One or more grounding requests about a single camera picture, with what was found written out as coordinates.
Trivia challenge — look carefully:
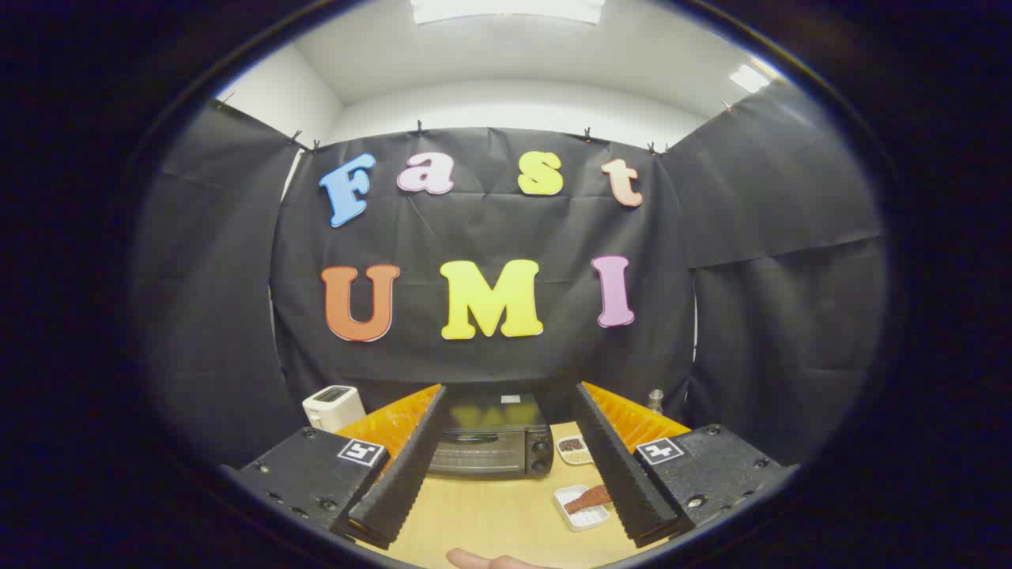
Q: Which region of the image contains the ceiling light panel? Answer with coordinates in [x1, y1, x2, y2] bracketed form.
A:
[729, 63, 772, 94]
[411, 0, 606, 24]

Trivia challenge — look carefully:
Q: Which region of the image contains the black toaster oven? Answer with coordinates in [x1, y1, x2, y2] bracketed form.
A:
[427, 393, 554, 480]

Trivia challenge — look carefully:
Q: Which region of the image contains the reddish brown meat piece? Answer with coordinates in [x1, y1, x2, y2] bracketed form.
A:
[563, 484, 614, 514]

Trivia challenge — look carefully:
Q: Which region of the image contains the white bread toaster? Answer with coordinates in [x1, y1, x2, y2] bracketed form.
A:
[302, 385, 367, 433]

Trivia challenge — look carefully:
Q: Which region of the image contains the black backdrop cloth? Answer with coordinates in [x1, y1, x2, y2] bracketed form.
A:
[130, 83, 886, 475]

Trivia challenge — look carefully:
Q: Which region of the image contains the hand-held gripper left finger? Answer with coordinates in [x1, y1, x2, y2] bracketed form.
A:
[229, 383, 450, 550]

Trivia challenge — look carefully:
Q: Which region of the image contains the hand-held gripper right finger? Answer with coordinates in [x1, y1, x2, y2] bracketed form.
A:
[572, 381, 799, 548]

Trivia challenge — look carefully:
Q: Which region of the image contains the white rectangular tray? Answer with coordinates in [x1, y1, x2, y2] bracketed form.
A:
[553, 484, 611, 532]

